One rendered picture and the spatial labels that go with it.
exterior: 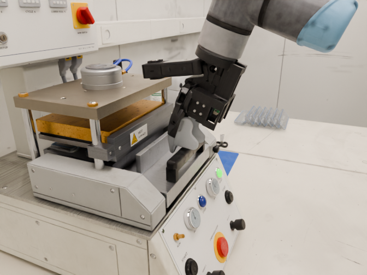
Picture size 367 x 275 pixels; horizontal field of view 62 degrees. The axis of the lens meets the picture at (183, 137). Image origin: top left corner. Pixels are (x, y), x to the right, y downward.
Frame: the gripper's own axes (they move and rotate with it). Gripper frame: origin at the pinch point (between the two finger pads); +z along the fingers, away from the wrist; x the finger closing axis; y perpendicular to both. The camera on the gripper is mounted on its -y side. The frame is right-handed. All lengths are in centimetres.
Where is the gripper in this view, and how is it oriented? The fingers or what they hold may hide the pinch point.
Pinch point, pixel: (171, 144)
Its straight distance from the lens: 60.2
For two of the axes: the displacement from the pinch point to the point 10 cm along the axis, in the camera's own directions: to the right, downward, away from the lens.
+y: 8.6, 4.6, -2.2
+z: -3.1, 8.2, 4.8
